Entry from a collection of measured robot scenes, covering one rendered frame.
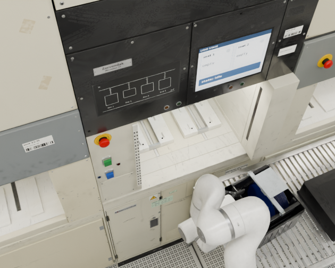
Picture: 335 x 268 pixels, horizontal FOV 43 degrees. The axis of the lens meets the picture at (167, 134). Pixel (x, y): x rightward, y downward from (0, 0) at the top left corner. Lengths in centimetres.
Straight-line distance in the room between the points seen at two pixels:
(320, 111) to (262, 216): 125
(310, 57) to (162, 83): 64
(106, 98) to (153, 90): 17
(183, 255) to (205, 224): 158
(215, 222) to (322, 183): 104
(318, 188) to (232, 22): 105
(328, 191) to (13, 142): 145
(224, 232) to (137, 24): 65
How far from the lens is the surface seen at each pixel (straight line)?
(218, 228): 124
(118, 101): 146
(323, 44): 180
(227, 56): 153
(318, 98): 250
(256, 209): 129
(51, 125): 145
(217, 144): 218
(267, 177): 187
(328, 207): 214
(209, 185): 134
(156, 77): 144
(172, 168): 209
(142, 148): 211
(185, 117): 223
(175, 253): 282
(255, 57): 162
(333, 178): 223
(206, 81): 157
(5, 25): 117
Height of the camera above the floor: 265
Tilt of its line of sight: 54 degrees down
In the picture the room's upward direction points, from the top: 1 degrees clockwise
